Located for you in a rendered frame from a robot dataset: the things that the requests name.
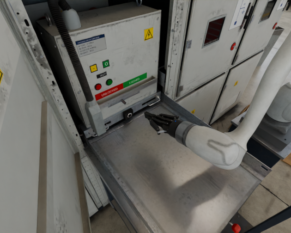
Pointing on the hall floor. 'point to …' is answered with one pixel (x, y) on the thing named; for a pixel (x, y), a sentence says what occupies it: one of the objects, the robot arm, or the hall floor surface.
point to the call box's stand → (246, 228)
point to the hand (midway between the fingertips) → (149, 116)
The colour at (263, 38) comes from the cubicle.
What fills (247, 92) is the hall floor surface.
